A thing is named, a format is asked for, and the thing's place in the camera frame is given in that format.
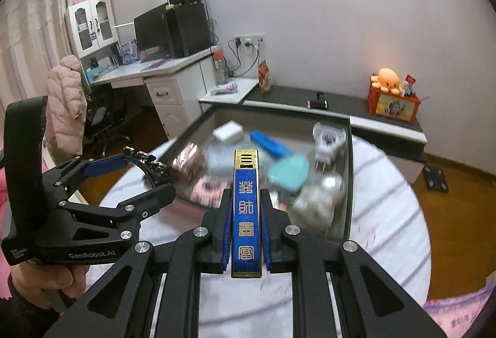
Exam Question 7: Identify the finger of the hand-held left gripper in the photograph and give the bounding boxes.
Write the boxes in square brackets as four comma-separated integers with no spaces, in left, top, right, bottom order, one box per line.
[41,153,130,203]
[58,183,178,243]

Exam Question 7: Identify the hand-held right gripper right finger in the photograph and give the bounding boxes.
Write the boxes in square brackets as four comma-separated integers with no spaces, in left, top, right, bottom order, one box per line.
[259,189,444,338]

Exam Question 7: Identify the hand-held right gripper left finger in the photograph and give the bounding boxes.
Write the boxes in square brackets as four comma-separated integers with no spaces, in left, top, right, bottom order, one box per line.
[42,189,233,338]

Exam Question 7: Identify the blue gold rectangular box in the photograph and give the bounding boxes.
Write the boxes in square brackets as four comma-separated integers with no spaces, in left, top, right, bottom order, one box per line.
[231,148,263,280]

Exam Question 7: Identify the black beaded headband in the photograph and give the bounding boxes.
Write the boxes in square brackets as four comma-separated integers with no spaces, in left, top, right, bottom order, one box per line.
[123,146,173,187]

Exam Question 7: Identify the grey storage box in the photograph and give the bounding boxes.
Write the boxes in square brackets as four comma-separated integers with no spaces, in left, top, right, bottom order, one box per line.
[155,106,355,249]

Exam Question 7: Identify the person's left forearm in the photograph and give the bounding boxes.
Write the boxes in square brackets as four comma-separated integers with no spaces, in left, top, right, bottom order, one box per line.
[6,276,68,338]

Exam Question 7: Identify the person's left hand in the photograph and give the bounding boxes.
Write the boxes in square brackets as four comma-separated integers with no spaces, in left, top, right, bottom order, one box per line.
[8,262,90,317]

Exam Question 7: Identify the black office chair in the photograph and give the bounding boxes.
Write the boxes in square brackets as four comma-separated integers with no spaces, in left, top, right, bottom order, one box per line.
[83,86,136,147]

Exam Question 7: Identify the brown patterned pouch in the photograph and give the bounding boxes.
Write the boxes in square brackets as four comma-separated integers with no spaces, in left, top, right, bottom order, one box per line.
[170,142,208,191]

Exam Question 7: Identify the teal case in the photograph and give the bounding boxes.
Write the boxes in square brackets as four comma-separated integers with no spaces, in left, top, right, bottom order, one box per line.
[268,153,309,193]

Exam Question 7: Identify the pink puffer jacket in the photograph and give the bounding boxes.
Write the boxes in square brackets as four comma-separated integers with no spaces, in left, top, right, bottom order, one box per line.
[46,55,88,151]

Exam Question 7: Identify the blue plastic bar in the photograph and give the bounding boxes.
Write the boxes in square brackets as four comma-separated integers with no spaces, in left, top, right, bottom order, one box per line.
[250,130,289,158]

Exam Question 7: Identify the white charger block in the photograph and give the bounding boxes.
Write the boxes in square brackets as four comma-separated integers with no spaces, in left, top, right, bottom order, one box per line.
[212,120,244,143]

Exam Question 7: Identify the white desk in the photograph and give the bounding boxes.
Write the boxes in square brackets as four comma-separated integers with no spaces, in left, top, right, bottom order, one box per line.
[87,46,219,139]

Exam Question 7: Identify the white plug adapter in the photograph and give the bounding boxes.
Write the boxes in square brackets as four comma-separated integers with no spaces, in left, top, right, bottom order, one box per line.
[312,122,347,172]

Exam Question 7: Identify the blue white carton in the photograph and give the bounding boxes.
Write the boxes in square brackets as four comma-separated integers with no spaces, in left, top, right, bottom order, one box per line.
[118,40,138,65]

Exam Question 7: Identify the white striped duvet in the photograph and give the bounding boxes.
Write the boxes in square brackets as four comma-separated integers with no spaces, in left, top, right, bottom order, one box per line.
[99,137,432,338]

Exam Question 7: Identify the white nightstand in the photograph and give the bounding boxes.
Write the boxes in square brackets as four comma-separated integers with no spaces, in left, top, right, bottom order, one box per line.
[199,78,259,115]

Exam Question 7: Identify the black cylindrical device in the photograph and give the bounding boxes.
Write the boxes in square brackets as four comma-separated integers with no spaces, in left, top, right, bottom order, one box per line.
[307,91,329,109]

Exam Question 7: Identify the white glass-door cabinet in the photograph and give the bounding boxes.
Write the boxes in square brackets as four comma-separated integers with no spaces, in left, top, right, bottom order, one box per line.
[64,0,121,60]

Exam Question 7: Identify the beige curtain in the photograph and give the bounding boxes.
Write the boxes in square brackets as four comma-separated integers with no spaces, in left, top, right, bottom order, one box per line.
[0,0,84,118]

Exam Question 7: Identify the clear jar with red lid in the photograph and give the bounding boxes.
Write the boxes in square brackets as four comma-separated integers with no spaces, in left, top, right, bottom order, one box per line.
[212,49,229,85]

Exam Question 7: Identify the black monitor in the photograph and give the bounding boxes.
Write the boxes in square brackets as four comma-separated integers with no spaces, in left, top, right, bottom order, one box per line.
[134,4,171,52]

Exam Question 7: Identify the orange snack bag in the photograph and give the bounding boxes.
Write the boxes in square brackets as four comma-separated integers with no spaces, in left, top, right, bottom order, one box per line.
[258,59,272,96]

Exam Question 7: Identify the low cabinet with dark top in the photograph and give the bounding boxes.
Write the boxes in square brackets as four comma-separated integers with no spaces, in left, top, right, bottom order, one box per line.
[242,86,427,184]

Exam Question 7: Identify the black computer tower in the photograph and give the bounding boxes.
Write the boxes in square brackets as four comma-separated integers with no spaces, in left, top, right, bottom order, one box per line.
[166,3,212,59]

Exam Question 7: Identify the red printed box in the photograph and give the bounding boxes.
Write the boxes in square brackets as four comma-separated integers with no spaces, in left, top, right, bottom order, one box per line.
[367,84,422,124]

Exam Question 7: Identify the black floor scale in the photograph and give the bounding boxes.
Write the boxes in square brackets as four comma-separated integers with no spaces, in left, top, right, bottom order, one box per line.
[423,164,450,193]

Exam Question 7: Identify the orange octopus plush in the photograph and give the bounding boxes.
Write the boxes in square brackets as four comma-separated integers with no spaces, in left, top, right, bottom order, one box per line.
[369,68,404,95]

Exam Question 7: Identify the red white cards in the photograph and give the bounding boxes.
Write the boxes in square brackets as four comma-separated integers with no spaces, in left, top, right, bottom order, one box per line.
[401,74,418,96]

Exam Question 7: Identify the pink printed blanket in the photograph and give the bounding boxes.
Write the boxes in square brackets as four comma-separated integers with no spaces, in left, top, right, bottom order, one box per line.
[422,288,489,338]

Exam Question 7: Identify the black cable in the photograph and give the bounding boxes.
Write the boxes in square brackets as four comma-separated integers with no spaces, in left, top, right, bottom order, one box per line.
[227,39,243,77]

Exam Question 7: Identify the white wall power strip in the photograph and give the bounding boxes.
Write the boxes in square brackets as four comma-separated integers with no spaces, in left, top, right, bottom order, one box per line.
[233,34,267,45]

